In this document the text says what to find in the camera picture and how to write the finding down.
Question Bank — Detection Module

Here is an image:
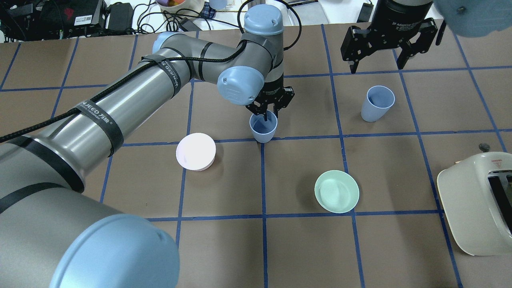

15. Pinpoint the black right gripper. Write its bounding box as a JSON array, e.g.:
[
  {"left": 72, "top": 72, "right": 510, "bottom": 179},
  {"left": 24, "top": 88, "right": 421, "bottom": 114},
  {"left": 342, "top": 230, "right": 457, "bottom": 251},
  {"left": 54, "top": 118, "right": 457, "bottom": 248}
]
[{"left": 340, "top": 0, "right": 438, "bottom": 74}]

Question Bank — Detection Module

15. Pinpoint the short blue cup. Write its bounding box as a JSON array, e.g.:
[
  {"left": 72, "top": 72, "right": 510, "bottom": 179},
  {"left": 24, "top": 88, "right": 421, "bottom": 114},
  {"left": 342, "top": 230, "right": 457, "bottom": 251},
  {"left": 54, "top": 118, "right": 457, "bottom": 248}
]
[{"left": 249, "top": 110, "right": 278, "bottom": 144}]

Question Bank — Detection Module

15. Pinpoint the cream toaster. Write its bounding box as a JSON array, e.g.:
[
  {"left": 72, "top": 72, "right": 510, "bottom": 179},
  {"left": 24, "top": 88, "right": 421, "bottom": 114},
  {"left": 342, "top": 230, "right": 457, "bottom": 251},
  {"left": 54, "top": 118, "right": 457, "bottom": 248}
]
[{"left": 437, "top": 152, "right": 512, "bottom": 256}]

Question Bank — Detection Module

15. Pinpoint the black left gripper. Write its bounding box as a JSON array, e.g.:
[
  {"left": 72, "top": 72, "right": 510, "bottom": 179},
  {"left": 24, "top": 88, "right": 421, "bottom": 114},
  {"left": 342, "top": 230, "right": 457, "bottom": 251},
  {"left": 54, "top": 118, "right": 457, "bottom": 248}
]
[{"left": 246, "top": 80, "right": 295, "bottom": 122}]

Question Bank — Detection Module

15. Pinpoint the pink bowl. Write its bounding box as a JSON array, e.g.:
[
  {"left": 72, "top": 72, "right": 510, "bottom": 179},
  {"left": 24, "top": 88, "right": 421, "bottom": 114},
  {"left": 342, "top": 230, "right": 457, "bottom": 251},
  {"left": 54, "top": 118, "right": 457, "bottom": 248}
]
[{"left": 176, "top": 133, "right": 216, "bottom": 171}]

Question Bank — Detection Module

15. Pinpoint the green bowl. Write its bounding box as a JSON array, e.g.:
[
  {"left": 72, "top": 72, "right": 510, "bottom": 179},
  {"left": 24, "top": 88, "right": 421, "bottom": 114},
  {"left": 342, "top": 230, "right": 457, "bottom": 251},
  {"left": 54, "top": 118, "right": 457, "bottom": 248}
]
[{"left": 314, "top": 170, "right": 360, "bottom": 214}]

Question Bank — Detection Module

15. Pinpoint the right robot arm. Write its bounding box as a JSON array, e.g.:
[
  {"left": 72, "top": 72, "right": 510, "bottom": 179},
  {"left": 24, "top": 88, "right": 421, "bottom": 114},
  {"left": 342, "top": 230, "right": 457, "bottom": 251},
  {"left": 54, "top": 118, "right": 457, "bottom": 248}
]
[{"left": 340, "top": 0, "right": 512, "bottom": 74}]

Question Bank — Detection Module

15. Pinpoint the black electronics pile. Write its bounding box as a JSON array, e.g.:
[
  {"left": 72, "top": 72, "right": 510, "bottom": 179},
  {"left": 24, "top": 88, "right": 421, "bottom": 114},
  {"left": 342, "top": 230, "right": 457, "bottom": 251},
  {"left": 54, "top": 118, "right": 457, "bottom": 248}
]
[{"left": 1, "top": 0, "right": 135, "bottom": 42}]

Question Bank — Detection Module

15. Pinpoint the tall blue cup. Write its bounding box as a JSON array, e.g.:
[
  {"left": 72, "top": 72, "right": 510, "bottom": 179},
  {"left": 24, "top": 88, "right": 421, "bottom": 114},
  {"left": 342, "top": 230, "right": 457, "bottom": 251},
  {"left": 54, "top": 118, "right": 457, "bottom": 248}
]
[{"left": 361, "top": 85, "right": 396, "bottom": 122}]

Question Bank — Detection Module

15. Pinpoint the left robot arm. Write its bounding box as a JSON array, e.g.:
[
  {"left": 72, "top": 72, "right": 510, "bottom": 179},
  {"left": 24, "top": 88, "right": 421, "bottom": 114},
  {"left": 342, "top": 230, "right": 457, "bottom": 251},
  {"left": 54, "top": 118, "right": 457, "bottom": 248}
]
[{"left": 1, "top": 4, "right": 291, "bottom": 288}]

